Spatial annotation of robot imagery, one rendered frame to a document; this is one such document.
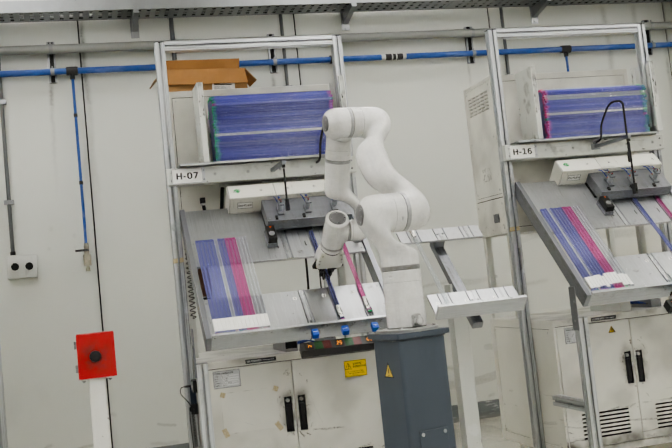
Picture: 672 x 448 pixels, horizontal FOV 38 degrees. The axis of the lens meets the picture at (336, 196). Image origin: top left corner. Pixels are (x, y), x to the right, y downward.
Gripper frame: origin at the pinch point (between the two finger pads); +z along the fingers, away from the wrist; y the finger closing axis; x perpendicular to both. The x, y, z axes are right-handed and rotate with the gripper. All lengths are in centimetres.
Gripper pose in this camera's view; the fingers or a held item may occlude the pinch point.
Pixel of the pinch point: (326, 273)
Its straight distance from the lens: 370.2
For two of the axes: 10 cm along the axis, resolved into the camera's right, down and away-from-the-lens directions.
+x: 2.3, 7.3, -6.4
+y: -9.6, 0.8, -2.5
